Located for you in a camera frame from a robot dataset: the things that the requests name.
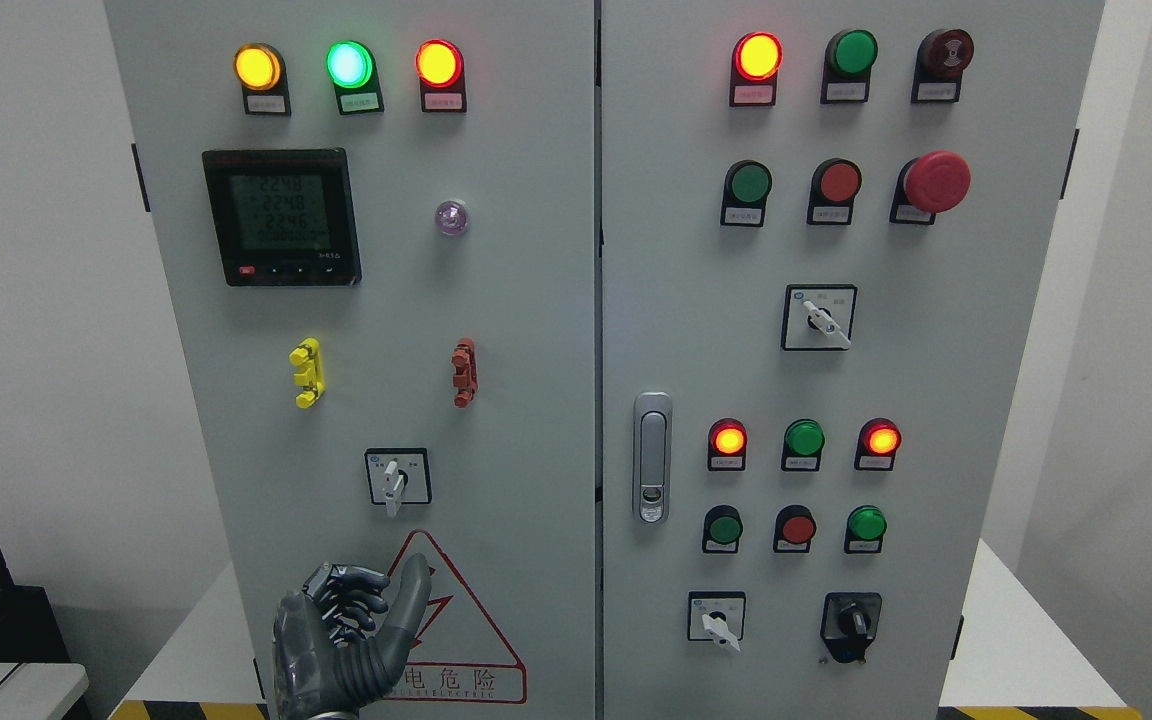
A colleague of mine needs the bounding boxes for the grey left cabinet door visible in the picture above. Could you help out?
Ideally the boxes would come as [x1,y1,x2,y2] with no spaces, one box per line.
[106,1,596,719]

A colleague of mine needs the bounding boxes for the red push button lower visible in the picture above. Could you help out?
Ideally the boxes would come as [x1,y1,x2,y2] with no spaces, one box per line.
[772,503,818,553]

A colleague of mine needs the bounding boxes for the black digital power meter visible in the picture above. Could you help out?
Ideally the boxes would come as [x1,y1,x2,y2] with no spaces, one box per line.
[200,147,364,287]

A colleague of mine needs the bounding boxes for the red terminal connector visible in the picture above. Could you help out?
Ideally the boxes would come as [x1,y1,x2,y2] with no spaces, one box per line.
[450,338,477,409]

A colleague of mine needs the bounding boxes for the silver door latch handle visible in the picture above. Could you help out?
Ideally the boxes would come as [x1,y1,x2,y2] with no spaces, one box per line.
[634,392,673,524]

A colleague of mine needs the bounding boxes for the green push button lower right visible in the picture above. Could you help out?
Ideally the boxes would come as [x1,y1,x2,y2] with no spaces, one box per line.
[844,505,888,553]

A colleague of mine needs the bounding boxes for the black rotary knob switch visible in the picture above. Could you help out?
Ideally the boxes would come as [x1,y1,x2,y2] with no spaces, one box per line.
[820,592,882,664]

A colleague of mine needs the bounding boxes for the red push button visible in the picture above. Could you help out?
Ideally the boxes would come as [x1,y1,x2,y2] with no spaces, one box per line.
[806,158,861,225]
[772,503,818,553]

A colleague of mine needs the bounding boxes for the grey right cabinet door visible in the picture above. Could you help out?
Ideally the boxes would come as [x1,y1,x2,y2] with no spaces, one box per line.
[602,1,1105,719]

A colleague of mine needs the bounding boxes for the green push button upper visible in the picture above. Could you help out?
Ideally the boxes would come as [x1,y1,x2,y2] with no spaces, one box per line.
[719,160,773,227]

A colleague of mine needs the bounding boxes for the yellow indicator light top left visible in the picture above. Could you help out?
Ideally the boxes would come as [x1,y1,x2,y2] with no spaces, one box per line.
[233,44,291,115]

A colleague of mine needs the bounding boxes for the yellow terminal connector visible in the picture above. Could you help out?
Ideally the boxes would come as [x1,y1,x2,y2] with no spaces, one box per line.
[288,338,325,409]

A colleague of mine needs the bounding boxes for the red push button upper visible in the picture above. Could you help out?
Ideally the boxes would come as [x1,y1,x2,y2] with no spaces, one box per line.
[806,158,861,225]

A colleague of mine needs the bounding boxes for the small purple indicator lamp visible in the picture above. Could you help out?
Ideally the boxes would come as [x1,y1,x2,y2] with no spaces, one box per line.
[434,200,470,237]

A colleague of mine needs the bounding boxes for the lower white rotary selector switch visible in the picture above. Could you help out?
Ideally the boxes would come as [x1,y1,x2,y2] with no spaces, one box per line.
[687,591,748,653]

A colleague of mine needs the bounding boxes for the red lit indicator lower right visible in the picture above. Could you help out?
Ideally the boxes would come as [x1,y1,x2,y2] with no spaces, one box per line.
[854,416,902,471]

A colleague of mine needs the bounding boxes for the green indicator lower middle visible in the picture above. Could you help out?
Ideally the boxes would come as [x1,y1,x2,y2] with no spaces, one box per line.
[780,419,826,471]

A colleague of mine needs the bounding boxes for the red lit indicator top right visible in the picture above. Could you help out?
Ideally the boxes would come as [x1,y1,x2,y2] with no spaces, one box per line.
[730,31,785,108]

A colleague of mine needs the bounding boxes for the red lit indicator lower left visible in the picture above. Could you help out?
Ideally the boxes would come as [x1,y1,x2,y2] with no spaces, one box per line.
[707,418,748,471]

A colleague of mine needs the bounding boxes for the green indicator top right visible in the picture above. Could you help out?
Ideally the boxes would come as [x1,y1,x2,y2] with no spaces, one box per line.
[820,28,878,105]

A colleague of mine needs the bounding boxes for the green lit indicator light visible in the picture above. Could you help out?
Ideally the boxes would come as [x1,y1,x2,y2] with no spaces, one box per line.
[325,40,385,115]

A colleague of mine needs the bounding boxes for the door rotary selector switch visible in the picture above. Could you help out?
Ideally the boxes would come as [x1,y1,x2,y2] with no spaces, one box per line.
[364,448,433,518]

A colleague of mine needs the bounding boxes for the upper right rotary selector switch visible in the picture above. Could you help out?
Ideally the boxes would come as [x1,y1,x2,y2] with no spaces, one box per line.
[781,285,858,351]

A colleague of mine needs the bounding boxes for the red emergency stop button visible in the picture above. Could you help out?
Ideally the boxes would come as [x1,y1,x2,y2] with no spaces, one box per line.
[890,150,972,225]

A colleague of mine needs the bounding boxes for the green push button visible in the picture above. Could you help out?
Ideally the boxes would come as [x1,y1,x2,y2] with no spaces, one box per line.
[702,503,744,553]
[719,160,773,227]
[844,505,888,553]

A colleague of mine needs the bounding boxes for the red lit indicator light left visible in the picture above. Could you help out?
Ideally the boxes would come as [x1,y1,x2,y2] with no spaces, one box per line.
[415,38,467,113]

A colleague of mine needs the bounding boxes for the green push button lower left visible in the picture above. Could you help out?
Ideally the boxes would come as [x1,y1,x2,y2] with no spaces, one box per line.
[702,503,744,553]

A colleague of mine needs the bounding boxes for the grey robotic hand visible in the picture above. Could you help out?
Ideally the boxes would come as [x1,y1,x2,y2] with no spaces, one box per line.
[273,553,431,719]

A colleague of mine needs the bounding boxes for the dark red buzzer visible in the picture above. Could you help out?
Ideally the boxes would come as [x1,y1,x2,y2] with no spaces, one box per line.
[911,28,973,104]

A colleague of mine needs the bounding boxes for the red high voltage warning sticker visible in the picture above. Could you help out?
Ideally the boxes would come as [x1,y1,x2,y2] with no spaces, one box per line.
[388,529,529,705]

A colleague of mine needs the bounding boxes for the grey cabinet door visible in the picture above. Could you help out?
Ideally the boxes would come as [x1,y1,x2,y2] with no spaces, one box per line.
[602,1,1105,719]
[106,1,596,719]

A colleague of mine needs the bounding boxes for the white side table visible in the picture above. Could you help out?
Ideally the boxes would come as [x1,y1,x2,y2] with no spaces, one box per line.
[0,662,90,719]

